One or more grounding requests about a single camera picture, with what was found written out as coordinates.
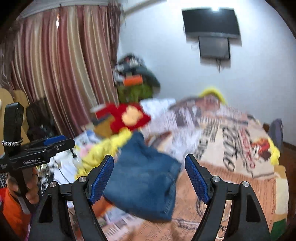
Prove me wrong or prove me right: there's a dark clothes pile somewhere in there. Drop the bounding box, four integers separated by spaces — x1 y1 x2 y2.
113 53 161 89

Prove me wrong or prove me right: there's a green patterned storage box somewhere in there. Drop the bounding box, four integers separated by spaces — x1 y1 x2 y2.
116 84 153 103

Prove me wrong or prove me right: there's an orange box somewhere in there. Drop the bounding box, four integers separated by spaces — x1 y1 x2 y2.
123 75 143 86

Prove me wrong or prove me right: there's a blue denim jacket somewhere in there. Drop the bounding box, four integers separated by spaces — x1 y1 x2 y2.
103 132 181 222

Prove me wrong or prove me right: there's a red plush toy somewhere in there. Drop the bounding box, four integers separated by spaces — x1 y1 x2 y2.
95 103 151 133

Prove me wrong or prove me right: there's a printed newspaper-pattern blanket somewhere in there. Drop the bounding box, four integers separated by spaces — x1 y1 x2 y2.
76 96 290 241

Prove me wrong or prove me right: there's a grey-blue backpack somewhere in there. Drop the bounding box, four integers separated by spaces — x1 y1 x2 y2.
267 118 283 152

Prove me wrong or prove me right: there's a left hand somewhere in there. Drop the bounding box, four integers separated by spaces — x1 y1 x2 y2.
6 173 40 205

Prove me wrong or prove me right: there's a yellow garment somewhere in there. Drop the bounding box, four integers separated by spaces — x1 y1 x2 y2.
75 128 132 179

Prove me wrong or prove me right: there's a black box under television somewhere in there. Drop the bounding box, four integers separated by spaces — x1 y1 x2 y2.
199 37 230 60

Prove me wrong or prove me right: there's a black wall-mounted television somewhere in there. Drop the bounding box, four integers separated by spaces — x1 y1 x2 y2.
182 8 240 39

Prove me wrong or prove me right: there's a striped pink curtain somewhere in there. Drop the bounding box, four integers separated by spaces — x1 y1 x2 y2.
1 1 121 137

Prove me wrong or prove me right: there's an orange sleeve left forearm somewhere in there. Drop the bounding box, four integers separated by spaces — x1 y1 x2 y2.
1 188 31 240

